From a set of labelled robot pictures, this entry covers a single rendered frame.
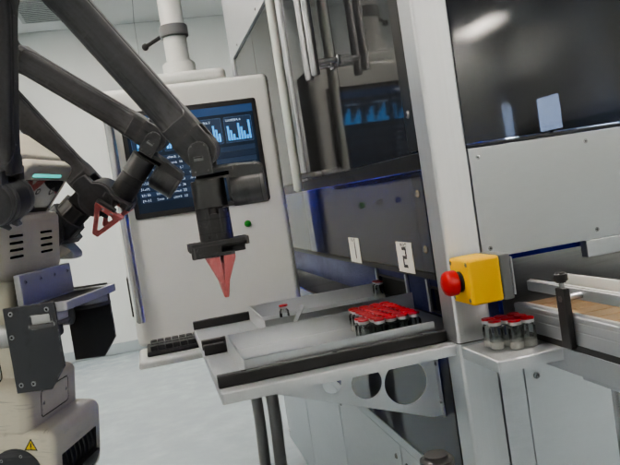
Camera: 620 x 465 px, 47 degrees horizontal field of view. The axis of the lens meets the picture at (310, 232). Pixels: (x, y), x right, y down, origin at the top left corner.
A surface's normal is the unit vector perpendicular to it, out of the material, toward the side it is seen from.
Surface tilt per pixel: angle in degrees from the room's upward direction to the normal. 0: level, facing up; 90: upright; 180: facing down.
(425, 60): 90
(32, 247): 98
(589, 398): 90
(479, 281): 90
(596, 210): 90
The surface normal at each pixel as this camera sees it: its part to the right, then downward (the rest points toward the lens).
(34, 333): -0.10, 0.07
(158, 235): 0.22, 0.02
